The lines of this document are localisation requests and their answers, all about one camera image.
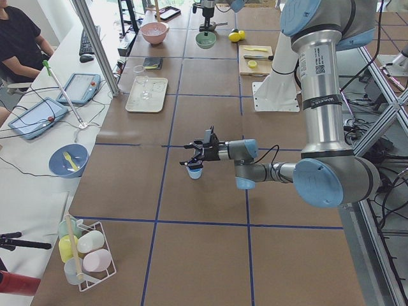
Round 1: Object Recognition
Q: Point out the wooden cutting board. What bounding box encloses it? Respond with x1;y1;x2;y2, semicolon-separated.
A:
238;45;273;76

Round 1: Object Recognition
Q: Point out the metal ice scoop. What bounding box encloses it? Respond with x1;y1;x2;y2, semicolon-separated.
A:
199;22;228;32

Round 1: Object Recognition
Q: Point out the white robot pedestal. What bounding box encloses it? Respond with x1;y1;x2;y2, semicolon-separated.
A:
252;30;302;113

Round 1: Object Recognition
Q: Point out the light green bowl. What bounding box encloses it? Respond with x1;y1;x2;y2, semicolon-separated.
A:
195;32;217;49

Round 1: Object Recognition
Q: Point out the pink bowl with ice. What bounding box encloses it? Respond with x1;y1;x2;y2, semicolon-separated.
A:
140;22;170;45

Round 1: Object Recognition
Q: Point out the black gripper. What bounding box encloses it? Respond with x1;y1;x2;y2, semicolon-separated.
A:
201;3;215;32
179;126;228;169

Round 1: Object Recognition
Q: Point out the clear wine glass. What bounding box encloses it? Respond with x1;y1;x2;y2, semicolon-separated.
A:
133;65;152;99

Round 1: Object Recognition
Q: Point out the yellow plastic knife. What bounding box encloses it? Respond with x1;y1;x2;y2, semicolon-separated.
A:
244;47;269;52

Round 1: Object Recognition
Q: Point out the black handled silver knife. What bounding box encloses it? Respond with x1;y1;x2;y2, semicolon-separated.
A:
243;55;273;61

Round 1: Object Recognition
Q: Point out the black computer mouse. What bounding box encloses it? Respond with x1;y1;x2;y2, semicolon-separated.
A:
79;54;94;63

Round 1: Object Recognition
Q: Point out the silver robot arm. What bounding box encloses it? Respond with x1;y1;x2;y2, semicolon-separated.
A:
192;0;246;32
184;1;381;208

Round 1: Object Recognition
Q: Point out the teach pendant tablet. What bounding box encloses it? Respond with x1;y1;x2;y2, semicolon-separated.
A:
64;73;101;105
8;98;68;140

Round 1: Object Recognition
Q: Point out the small blue cup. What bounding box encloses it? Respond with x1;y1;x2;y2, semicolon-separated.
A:
186;167;203;180

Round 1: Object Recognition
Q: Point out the aluminium frame post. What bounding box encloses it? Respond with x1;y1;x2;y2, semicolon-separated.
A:
73;0;120;97

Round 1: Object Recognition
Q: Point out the red fire extinguisher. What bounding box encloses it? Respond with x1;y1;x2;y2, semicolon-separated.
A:
0;270;41;296

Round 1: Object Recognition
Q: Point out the white wire cup rack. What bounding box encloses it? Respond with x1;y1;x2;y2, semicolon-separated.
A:
57;214;117;292

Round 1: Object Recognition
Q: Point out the dark grey folded cloth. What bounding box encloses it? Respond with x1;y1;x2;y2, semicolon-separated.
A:
143;57;163;70

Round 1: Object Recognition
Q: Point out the far teach pendant tablet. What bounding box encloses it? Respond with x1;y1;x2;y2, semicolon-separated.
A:
64;73;101;105

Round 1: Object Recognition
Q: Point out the seated person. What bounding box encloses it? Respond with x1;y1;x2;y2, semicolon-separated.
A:
1;1;54;83

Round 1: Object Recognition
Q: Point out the cream bear tray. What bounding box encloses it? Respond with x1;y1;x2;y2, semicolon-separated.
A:
125;76;168;113

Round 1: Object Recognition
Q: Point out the near teach pendant tablet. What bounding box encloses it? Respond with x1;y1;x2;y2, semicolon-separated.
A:
8;98;68;140

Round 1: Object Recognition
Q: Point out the long metal reacher stick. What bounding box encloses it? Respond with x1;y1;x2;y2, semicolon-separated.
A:
42;60;89;129

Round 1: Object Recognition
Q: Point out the half lemon slice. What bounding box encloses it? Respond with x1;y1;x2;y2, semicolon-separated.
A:
247;60;258;68

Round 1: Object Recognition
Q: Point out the yellow lemon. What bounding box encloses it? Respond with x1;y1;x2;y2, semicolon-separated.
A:
228;32;241;43
238;30;246;40

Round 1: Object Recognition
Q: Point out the yellow plastic fork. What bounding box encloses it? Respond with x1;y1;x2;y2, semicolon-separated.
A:
63;152;79;171

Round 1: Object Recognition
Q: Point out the yellow lemon upper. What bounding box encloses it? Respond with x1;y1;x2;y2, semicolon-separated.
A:
228;32;241;43

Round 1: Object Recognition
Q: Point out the yellow lemon left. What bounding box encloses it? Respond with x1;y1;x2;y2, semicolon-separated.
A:
238;30;246;40

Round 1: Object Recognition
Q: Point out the black keyboard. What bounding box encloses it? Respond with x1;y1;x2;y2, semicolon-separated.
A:
79;29;94;56

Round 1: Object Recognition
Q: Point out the large blue bowl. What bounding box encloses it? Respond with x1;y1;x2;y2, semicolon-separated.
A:
48;143;89;179

